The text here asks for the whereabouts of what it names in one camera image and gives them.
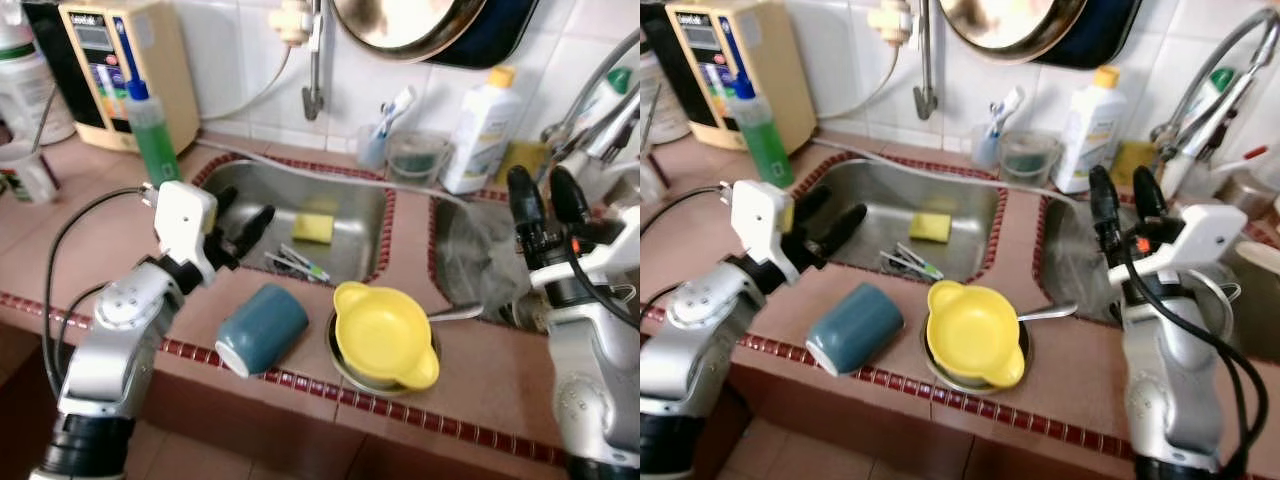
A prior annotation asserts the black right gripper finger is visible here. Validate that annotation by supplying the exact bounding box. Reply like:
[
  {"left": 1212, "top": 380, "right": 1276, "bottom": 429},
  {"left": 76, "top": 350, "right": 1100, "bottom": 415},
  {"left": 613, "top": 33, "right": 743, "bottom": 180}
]
[
  {"left": 1132, "top": 164, "right": 1172, "bottom": 230},
  {"left": 506, "top": 164, "right": 550, "bottom": 242},
  {"left": 548, "top": 164, "right": 594, "bottom": 230},
  {"left": 1087, "top": 164, "right": 1124, "bottom": 244}
]

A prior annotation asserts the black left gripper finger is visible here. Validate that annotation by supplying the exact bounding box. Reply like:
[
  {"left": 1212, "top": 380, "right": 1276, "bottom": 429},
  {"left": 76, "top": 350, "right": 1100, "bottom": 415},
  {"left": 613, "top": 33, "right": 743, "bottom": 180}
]
[
  {"left": 795, "top": 184, "right": 834, "bottom": 230},
  {"left": 230, "top": 204, "right": 278, "bottom": 260},
  {"left": 815, "top": 203, "right": 870, "bottom": 260},
  {"left": 212, "top": 185, "right": 244, "bottom": 230}
]

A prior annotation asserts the green white toothbrush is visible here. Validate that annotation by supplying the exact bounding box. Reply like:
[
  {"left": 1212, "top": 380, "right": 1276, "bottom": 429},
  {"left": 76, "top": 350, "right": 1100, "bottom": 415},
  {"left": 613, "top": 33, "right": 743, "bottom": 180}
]
[
  {"left": 894, "top": 242, "right": 947, "bottom": 282},
  {"left": 279, "top": 242, "right": 334, "bottom": 285}
]

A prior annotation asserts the blue mug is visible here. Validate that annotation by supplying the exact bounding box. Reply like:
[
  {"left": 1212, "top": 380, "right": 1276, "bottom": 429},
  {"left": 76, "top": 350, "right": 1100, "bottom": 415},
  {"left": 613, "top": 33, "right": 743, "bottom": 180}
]
[
  {"left": 214, "top": 282, "right": 310, "bottom": 380},
  {"left": 804, "top": 282, "right": 907, "bottom": 379}
]

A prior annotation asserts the steel spoon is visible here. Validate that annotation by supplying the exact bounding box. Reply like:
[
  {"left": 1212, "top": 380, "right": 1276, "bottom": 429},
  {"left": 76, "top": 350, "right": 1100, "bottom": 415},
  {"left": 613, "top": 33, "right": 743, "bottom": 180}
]
[
  {"left": 1015, "top": 302, "right": 1082, "bottom": 324},
  {"left": 428, "top": 302, "right": 487, "bottom": 324}
]

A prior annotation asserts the yellow plastic bowl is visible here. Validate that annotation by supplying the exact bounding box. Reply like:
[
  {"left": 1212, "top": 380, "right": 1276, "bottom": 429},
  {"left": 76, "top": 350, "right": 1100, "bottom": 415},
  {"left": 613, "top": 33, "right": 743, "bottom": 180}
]
[
  {"left": 924, "top": 279, "right": 1029, "bottom": 390},
  {"left": 332, "top": 280, "right": 442, "bottom": 392}
]

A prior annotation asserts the steel bowl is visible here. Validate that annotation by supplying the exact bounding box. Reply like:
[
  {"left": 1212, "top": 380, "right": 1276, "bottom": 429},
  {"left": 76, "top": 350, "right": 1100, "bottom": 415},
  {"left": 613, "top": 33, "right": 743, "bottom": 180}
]
[
  {"left": 919, "top": 310, "right": 1032, "bottom": 397},
  {"left": 325, "top": 310, "right": 442, "bottom": 397}
]

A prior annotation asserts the steel sink basin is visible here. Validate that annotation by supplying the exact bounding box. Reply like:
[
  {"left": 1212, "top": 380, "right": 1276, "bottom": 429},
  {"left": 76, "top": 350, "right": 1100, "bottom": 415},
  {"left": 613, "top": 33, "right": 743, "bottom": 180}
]
[
  {"left": 1039, "top": 194, "right": 1280, "bottom": 346},
  {"left": 809, "top": 154, "right": 1007, "bottom": 287},
  {"left": 429, "top": 194, "right": 563, "bottom": 333},
  {"left": 194, "top": 154, "right": 397, "bottom": 287}
]

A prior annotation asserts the dull yellow sponge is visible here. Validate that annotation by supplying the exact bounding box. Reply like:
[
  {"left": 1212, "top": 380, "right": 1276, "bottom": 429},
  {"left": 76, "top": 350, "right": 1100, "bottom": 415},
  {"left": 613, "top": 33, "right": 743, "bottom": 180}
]
[
  {"left": 496, "top": 139, "right": 550, "bottom": 187},
  {"left": 1109, "top": 139, "right": 1157, "bottom": 187}
]

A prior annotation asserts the steel utensil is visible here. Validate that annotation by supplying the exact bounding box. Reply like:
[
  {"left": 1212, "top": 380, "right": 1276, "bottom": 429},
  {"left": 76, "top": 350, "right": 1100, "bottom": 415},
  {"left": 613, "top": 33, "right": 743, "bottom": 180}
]
[
  {"left": 879, "top": 249, "right": 927, "bottom": 280},
  {"left": 264, "top": 249, "right": 312, "bottom": 282}
]

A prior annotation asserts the bright yellow sponge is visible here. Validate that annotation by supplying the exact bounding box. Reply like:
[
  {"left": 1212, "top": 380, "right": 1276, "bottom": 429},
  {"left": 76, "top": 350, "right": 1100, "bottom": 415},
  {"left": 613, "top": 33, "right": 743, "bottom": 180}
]
[
  {"left": 907, "top": 209, "right": 954, "bottom": 245},
  {"left": 290, "top": 209, "right": 337, "bottom": 246}
]

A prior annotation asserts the clear plastic bag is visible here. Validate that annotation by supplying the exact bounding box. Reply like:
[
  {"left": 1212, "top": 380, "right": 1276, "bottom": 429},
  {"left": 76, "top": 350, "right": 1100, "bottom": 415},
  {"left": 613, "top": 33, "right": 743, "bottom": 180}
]
[
  {"left": 1049, "top": 199, "right": 1127, "bottom": 302},
  {"left": 439, "top": 199, "right": 547, "bottom": 312}
]

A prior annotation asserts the white bottle yellow cap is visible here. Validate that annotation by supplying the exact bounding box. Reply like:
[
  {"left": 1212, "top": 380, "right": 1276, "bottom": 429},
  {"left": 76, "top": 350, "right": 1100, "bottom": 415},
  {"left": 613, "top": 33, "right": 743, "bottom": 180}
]
[
  {"left": 1054, "top": 64, "right": 1132, "bottom": 195},
  {"left": 441, "top": 64, "right": 524, "bottom": 195}
]

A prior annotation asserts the chrome gooseneck faucet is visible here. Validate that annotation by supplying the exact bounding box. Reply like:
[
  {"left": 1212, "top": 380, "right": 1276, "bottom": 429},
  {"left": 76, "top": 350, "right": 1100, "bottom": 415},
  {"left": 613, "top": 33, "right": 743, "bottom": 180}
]
[
  {"left": 1149, "top": 4, "right": 1280, "bottom": 203},
  {"left": 539, "top": 28, "right": 641, "bottom": 203}
]

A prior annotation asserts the green dish soap bottle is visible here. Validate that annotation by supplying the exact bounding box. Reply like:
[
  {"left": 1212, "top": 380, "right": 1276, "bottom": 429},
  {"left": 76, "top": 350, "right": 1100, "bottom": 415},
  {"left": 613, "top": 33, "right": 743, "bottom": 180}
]
[
  {"left": 727, "top": 69, "right": 795, "bottom": 189},
  {"left": 121, "top": 77, "right": 182, "bottom": 189}
]

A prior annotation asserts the clear plastic tub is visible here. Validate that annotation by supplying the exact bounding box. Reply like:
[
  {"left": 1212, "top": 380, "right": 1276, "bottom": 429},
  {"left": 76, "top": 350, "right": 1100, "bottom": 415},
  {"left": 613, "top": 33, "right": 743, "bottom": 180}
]
[
  {"left": 386, "top": 129, "right": 452, "bottom": 187},
  {"left": 999, "top": 129, "right": 1064, "bottom": 187}
]

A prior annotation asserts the white red-tipped utensil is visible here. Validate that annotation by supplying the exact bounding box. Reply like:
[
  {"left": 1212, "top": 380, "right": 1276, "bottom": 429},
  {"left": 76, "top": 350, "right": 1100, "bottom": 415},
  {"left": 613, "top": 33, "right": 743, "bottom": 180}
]
[{"left": 1214, "top": 144, "right": 1272, "bottom": 173}]

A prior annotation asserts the cream spatula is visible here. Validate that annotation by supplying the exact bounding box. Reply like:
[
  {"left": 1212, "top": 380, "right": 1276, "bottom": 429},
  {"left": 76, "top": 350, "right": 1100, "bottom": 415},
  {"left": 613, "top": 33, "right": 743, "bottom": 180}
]
[{"left": 1227, "top": 237, "right": 1280, "bottom": 293}]

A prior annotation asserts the clear toothbrush cup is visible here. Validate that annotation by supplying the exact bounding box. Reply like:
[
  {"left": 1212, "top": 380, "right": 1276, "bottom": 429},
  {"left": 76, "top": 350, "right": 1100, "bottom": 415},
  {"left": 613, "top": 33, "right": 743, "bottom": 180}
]
[
  {"left": 356, "top": 121, "right": 394, "bottom": 172},
  {"left": 971, "top": 121, "right": 1007, "bottom": 170}
]

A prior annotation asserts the white plastic jug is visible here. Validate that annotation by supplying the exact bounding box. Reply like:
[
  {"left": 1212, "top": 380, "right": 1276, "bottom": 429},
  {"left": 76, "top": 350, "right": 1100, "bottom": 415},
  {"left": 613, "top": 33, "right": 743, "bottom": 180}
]
[
  {"left": 0, "top": 18, "right": 77, "bottom": 147},
  {"left": 640, "top": 48, "right": 692, "bottom": 147}
]

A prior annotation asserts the beige water ionizer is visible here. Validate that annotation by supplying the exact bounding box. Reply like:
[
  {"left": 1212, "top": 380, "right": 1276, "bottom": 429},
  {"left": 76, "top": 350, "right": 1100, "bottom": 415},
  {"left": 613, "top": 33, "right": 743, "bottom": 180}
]
[
  {"left": 640, "top": 0, "right": 817, "bottom": 152},
  {"left": 22, "top": 0, "right": 202, "bottom": 154}
]

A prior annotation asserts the dark blue pan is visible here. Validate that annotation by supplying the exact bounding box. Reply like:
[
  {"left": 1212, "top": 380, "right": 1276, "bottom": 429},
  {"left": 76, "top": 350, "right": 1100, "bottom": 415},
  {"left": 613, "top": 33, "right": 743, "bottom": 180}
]
[
  {"left": 430, "top": 0, "right": 550, "bottom": 70},
  {"left": 1040, "top": 0, "right": 1147, "bottom": 70}
]

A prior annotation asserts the steel wok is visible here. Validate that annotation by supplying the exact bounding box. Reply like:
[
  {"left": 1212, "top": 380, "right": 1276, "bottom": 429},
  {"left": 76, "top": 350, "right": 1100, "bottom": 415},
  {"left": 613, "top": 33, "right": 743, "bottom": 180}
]
[
  {"left": 329, "top": 0, "right": 492, "bottom": 64},
  {"left": 937, "top": 0, "right": 1092, "bottom": 64}
]

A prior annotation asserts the white printed mug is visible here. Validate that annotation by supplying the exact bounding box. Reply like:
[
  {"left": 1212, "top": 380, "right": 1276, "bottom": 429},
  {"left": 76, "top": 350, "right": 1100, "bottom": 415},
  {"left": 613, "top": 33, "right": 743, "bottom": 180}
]
[{"left": 0, "top": 139, "right": 60, "bottom": 207}]

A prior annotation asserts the thin metal stirrer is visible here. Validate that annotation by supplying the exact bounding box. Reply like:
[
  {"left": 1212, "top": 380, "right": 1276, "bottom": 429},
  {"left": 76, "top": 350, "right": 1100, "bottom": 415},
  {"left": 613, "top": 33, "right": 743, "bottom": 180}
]
[{"left": 29, "top": 84, "right": 57, "bottom": 151}]

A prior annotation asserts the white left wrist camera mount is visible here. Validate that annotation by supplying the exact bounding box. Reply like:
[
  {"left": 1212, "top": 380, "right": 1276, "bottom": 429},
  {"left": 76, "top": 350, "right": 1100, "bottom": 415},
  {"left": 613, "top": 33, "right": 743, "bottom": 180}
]
[
  {"left": 729, "top": 179, "right": 799, "bottom": 287},
  {"left": 154, "top": 179, "right": 220, "bottom": 287}
]

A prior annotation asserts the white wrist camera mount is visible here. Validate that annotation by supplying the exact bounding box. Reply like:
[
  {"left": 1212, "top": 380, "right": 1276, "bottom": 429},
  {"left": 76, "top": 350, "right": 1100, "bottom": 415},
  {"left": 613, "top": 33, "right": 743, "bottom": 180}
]
[
  {"left": 1134, "top": 202, "right": 1249, "bottom": 292},
  {"left": 154, "top": 179, "right": 220, "bottom": 287},
  {"left": 729, "top": 179, "right": 799, "bottom": 287},
  {"left": 526, "top": 204, "right": 641, "bottom": 292}
]

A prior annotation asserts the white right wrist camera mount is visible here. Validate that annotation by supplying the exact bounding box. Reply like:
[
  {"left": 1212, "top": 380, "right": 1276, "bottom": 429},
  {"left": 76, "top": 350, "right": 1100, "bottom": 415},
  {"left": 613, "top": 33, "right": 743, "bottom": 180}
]
[
  {"left": 1134, "top": 202, "right": 1249, "bottom": 292},
  {"left": 526, "top": 204, "right": 641, "bottom": 292}
]

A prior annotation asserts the grey counter hose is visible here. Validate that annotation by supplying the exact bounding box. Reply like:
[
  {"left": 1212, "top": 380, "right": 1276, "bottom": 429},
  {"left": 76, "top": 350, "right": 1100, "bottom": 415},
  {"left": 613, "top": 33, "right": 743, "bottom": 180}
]
[
  {"left": 809, "top": 137, "right": 1087, "bottom": 207},
  {"left": 189, "top": 137, "right": 472, "bottom": 210}
]

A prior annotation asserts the white curved hose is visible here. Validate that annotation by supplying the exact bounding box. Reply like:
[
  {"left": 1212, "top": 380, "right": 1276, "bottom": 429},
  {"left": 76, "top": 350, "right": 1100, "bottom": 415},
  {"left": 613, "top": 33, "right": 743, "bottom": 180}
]
[
  {"left": 814, "top": 40, "right": 907, "bottom": 122},
  {"left": 199, "top": 40, "right": 297, "bottom": 124}
]

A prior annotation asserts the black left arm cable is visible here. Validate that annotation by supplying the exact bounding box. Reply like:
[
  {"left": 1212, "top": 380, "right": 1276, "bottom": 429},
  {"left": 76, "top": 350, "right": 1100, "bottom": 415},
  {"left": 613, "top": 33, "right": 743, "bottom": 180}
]
[
  {"left": 640, "top": 182, "right": 737, "bottom": 239},
  {"left": 41, "top": 184, "right": 163, "bottom": 403}
]

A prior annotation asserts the steel wall tap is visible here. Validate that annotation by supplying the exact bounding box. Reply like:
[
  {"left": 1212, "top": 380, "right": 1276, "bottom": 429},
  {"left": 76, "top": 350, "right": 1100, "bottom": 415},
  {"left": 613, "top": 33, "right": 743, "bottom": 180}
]
[
  {"left": 868, "top": 0, "right": 942, "bottom": 122},
  {"left": 267, "top": 0, "right": 330, "bottom": 122}
]

